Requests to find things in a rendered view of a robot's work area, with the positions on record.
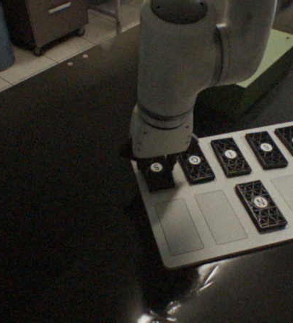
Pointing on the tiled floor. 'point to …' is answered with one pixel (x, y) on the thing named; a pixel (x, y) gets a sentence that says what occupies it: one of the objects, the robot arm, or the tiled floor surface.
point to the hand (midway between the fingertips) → (156, 162)
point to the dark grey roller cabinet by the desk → (44, 20)
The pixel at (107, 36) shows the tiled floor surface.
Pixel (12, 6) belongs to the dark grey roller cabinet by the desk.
